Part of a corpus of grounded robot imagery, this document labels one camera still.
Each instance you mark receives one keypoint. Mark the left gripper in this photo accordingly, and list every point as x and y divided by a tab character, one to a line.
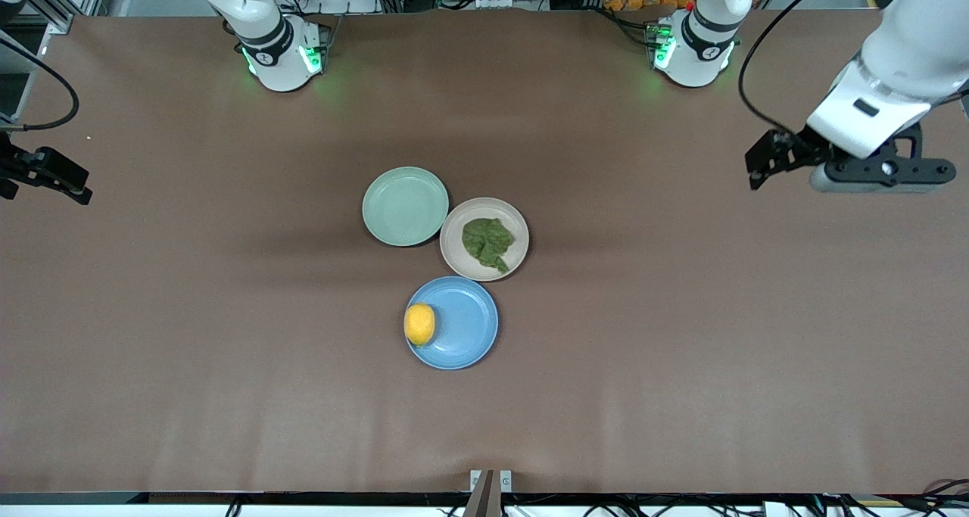
801	151

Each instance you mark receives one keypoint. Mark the green lettuce leaf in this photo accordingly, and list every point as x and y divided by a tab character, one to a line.
488	243

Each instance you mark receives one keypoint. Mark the yellow lemon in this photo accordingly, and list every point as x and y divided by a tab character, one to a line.
419	325

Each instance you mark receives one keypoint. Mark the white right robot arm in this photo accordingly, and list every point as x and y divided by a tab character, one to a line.
269	25

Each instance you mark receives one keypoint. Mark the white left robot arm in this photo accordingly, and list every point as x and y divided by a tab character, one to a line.
920	32

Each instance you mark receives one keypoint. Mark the green plate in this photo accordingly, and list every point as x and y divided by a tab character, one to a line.
405	206

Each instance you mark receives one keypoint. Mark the beige plate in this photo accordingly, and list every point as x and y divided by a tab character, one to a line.
454	244

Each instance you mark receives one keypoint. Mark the blue plate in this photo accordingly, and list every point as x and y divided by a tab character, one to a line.
465	328

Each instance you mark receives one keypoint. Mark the table cover sheet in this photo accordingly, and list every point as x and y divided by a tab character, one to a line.
484	426

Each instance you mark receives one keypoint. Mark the aluminium frame profile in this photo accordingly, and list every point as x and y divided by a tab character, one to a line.
45	2

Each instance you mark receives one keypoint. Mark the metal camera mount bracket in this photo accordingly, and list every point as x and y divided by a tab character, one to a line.
490	490

